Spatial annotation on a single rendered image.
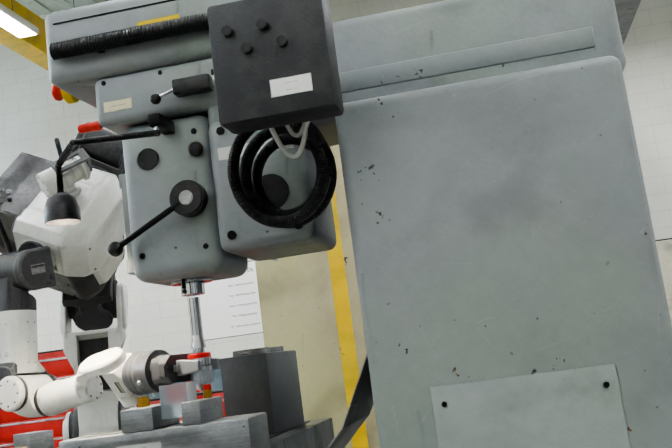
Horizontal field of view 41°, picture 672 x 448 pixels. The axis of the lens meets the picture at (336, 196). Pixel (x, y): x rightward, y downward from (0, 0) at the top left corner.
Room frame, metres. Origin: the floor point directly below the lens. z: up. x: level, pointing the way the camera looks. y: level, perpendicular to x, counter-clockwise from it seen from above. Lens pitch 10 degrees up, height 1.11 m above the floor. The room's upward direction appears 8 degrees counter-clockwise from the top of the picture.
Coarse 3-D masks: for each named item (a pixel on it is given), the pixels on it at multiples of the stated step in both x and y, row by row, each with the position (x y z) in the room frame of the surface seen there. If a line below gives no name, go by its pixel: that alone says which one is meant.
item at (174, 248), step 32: (128, 128) 1.76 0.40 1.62; (192, 128) 1.72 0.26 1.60; (128, 160) 1.75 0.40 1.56; (160, 160) 1.74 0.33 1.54; (192, 160) 1.72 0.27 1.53; (128, 192) 1.75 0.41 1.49; (160, 192) 1.74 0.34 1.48; (160, 224) 1.74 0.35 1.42; (192, 224) 1.73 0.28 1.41; (160, 256) 1.74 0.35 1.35; (192, 256) 1.73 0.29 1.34; (224, 256) 1.74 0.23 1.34
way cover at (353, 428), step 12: (360, 372) 1.62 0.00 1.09; (360, 384) 1.66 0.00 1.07; (360, 396) 1.71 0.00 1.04; (372, 396) 1.89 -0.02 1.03; (348, 408) 1.62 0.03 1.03; (360, 408) 1.77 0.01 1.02; (348, 420) 1.66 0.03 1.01; (360, 420) 1.84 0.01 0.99; (348, 432) 1.78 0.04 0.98; (336, 444) 1.72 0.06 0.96
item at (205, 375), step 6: (204, 360) 1.81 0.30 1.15; (210, 360) 1.83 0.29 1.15; (204, 366) 1.81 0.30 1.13; (210, 366) 1.83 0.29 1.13; (198, 372) 1.81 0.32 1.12; (204, 372) 1.81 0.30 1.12; (210, 372) 1.82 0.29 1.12; (192, 378) 1.82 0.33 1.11; (198, 378) 1.81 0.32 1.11; (204, 378) 1.81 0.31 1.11; (210, 378) 1.82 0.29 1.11
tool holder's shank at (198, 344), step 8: (192, 304) 1.82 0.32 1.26; (192, 312) 1.82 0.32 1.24; (200, 312) 1.83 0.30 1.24; (192, 320) 1.82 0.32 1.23; (200, 320) 1.83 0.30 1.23; (192, 328) 1.82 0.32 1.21; (200, 328) 1.83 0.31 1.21; (192, 336) 1.82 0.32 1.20; (200, 336) 1.82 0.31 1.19; (192, 344) 1.82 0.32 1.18; (200, 344) 1.82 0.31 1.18; (200, 352) 1.82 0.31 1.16
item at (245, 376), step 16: (240, 352) 2.17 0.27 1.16; (256, 352) 2.17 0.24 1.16; (272, 352) 2.18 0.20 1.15; (288, 352) 2.29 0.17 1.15; (224, 368) 2.17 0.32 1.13; (240, 368) 2.16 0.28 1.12; (256, 368) 2.15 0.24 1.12; (272, 368) 2.17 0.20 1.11; (288, 368) 2.28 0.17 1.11; (224, 384) 2.17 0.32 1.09; (240, 384) 2.16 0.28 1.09; (256, 384) 2.15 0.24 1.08; (272, 384) 2.16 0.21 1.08; (288, 384) 2.26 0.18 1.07; (224, 400) 2.17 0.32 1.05; (240, 400) 2.16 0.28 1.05; (256, 400) 2.15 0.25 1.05; (272, 400) 2.15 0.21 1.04; (288, 400) 2.25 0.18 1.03; (272, 416) 2.14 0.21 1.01; (288, 416) 2.24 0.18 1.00; (272, 432) 2.14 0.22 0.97
